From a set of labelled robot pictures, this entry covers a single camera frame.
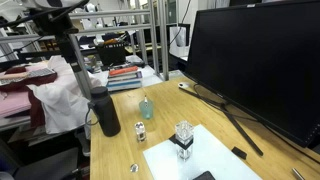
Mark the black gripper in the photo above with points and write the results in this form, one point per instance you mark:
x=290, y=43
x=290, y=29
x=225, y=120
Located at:
x=50, y=20

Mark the black water bottle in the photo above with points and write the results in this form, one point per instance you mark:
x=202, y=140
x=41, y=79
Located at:
x=106, y=113

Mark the clear blue-tinted bottle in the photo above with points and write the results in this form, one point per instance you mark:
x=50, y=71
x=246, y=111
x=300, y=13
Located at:
x=146, y=109

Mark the black horizontal bar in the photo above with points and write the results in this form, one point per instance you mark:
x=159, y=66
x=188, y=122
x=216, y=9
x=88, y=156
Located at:
x=36, y=55

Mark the grey keyboard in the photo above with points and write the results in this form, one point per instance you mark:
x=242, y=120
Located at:
x=36, y=73

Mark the black mesh basket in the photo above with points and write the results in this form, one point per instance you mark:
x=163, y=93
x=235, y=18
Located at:
x=111, y=53

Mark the white background robot figure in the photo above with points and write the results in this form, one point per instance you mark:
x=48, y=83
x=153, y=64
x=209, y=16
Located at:
x=91, y=13

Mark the white cloth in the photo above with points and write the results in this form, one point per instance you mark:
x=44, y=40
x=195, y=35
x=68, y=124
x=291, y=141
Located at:
x=60, y=100

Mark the orange book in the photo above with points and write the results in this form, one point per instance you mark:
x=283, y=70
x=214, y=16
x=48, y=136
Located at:
x=123, y=70

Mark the white and blue book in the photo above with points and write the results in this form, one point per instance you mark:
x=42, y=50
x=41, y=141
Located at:
x=124, y=85

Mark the dark red cloth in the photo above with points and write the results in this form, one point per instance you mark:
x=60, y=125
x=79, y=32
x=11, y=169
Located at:
x=36, y=110

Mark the pink cloth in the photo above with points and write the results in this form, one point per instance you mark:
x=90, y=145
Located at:
x=13, y=101

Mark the small clear glass shaker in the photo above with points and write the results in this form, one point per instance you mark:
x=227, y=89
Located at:
x=140, y=131

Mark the white box appliance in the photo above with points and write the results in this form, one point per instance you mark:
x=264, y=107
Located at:
x=179, y=41

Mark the dark grey chair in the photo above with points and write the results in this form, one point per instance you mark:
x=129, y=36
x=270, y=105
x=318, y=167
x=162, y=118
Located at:
x=43, y=165

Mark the small black square pad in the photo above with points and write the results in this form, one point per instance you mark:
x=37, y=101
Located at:
x=172, y=139

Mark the clear cube stack on black base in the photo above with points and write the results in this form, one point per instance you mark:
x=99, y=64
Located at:
x=184, y=140

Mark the white table mat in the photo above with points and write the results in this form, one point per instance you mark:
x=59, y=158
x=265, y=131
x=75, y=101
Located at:
x=216, y=156

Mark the flat black device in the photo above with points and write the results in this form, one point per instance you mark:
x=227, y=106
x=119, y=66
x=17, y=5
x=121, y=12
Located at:
x=204, y=176

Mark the black monitor stand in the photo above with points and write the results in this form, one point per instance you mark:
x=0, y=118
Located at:
x=240, y=128

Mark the large black computer monitor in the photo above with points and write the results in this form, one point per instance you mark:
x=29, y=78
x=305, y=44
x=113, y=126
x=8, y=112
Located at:
x=260, y=60

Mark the small black block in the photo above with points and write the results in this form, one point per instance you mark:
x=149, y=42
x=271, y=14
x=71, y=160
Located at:
x=239, y=153

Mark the silver metal cylinder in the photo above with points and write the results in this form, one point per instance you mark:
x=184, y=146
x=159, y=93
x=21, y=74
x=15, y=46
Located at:
x=297, y=173

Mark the slanted aluminium frame post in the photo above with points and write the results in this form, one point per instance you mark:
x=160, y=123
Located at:
x=83, y=76

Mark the horizontal aluminium frame rail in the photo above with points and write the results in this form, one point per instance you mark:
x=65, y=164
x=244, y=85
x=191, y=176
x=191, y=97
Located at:
x=110, y=13
x=110, y=29

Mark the vertical aluminium frame post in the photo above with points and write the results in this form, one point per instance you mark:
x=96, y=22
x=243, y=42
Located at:
x=164, y=43
x=153, y=40

